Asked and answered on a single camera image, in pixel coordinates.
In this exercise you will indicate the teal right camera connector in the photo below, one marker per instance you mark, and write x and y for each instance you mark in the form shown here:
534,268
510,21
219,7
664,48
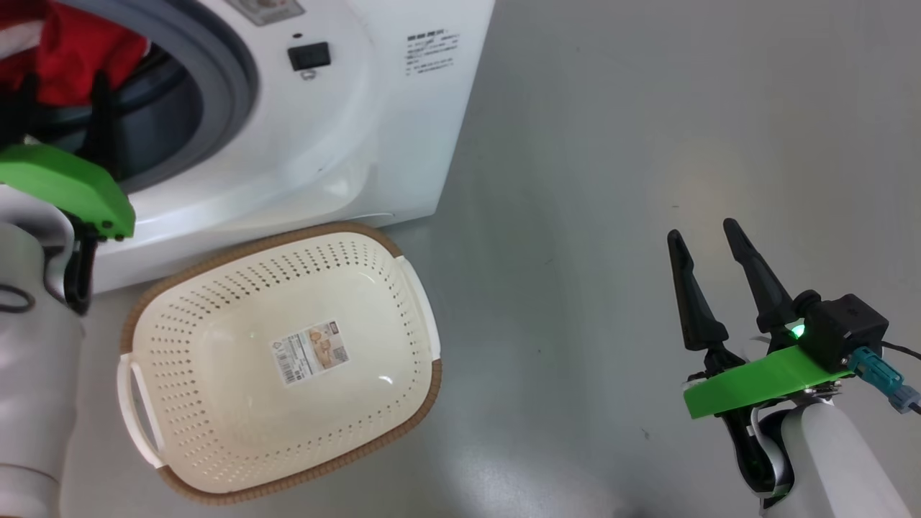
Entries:
874,370

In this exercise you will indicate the grey rubber door gasket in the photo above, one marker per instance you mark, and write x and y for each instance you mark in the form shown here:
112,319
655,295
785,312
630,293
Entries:
234,86

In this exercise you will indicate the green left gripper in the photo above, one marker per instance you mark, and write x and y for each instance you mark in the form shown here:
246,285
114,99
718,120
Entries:
65,183

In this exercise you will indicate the red white-striped garment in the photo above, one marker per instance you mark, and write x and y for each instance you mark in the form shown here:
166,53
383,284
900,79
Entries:
79,50

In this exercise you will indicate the printed basket product sticker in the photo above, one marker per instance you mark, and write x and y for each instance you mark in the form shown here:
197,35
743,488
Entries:
311,352

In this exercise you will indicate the white front-load washing machine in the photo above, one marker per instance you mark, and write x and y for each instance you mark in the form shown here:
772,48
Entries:
360,144

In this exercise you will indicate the cream perforated laundry basket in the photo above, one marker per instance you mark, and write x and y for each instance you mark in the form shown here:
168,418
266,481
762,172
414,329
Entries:
237,288

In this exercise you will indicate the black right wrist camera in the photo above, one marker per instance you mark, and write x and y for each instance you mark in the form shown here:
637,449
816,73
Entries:
842,324

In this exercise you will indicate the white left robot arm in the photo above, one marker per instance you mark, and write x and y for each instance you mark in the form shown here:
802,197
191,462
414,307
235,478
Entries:
36,396

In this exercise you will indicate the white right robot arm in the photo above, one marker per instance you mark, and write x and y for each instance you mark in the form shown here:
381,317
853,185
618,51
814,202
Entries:
827,467

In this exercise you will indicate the black door latch socket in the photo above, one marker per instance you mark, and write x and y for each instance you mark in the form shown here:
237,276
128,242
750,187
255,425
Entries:
309,56

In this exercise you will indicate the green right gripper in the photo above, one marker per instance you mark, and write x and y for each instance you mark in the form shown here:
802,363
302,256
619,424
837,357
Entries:
763,381

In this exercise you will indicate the grey warning sticker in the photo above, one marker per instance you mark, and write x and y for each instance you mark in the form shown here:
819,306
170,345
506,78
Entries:
266,8

